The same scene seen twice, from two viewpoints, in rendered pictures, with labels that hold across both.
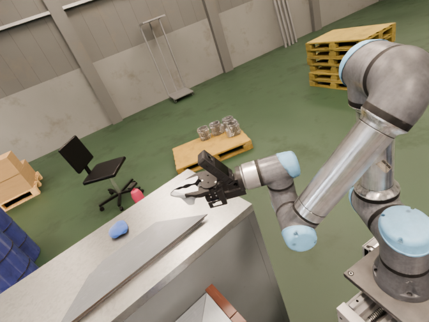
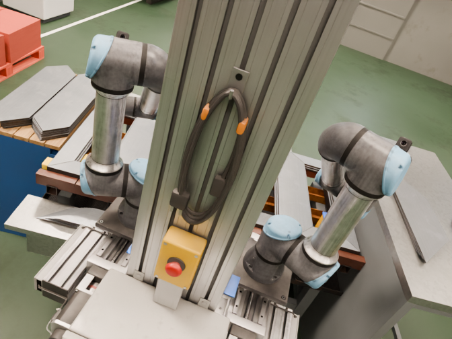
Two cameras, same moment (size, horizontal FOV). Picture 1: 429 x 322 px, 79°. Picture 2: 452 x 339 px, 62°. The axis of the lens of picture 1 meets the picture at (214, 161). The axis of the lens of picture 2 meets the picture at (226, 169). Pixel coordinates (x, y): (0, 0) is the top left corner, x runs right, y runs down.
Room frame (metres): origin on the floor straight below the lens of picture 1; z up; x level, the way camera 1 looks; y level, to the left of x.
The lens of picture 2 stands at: (0.52, -1.35, 2.07)
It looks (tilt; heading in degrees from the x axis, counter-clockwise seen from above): 36 degrees down; 111
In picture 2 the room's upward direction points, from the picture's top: 20 degrees clockwise
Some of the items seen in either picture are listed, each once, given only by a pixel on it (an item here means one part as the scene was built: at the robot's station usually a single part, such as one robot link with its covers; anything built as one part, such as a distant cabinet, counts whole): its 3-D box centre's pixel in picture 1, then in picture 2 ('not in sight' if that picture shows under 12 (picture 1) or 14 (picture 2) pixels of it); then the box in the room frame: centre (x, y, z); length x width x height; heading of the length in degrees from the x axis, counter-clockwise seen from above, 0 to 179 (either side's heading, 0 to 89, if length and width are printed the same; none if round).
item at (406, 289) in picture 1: (403, 266); (267, 257); (0.42, -0.39, 1.09); 0.15 x 0.15 x 0.10
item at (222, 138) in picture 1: (208, 143); not in sight; (3.62, -0.01, 0.16); 1.17 x 0.81 x 0.33; 96
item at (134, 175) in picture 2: not in sight; (142, 181); (-0.06, -0.54, 1.20); 0.13 x 0.12 x 0.14; 42
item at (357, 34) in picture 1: (348, 57); not in sight; (4.33, -2.77, 0.40); 1.17 x 0.77 x 0.80; 18
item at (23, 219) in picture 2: not in sight; (155, 247); (-0.07, -0.33, 0.66); 1.30 x 0.20 x 0.03; 27
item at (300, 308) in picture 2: not in sight; (305, 298); (0.66, 0.23, 0.34); 0.06 x 0.06 x 0.68; 27
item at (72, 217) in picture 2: not in sight; (84, 218); (-0.40, -0.46, 0.70); 0.39 x 0.12 x 0.04; 27
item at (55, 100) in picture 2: not in sight; (56, 97); (-1.15, -0.02, 0.82); 0.80 x 0.40 x 0.06; 117
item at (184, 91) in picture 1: (167, 61); not in sight; (7.47, 0.22, 1.02); 0.75 x 0.64 x 2.03; 17
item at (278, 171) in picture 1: (277, 168); not in sight; (0.59, -0.15, 1.43); 0.11 x 0.08 x 0.09; 81
